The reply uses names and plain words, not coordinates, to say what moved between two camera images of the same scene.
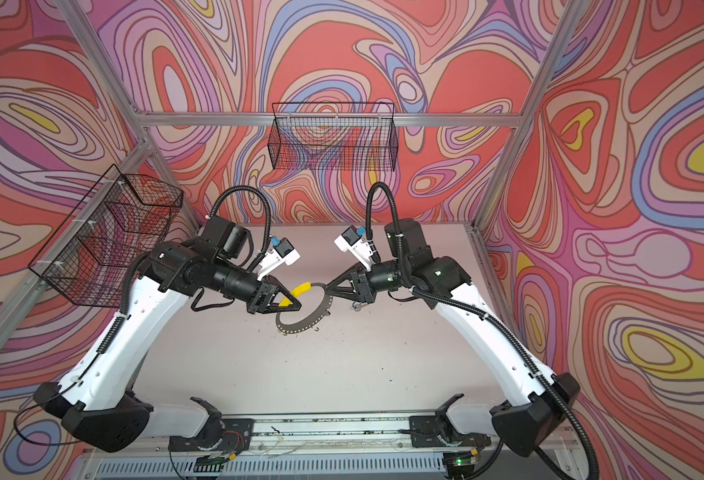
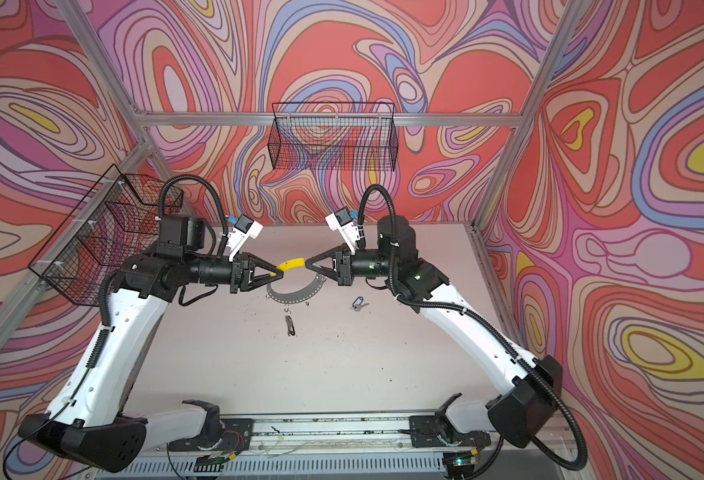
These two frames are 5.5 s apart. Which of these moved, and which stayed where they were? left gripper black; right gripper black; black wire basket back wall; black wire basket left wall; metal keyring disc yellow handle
Moved: left gripper black; right gripper black; metal keyring disc yellow handle
Stayed: black wire basket left wall; black wire basket back wall
